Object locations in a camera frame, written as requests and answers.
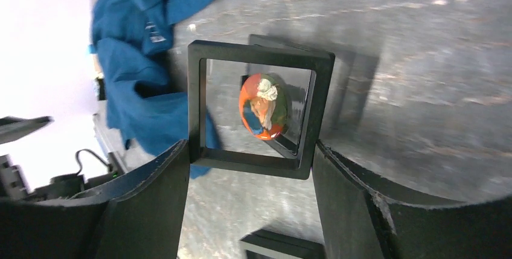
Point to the black square frame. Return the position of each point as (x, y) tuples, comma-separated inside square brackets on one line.
[(263, 244), (295, 167)]

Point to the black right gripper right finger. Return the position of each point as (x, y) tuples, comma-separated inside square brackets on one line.
[(364, 215)]

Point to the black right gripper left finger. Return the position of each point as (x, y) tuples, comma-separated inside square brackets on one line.
[(136, 215)]

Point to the blue Mickey Mouse t-shirt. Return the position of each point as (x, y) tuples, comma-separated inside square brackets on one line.
[(131, 39)]

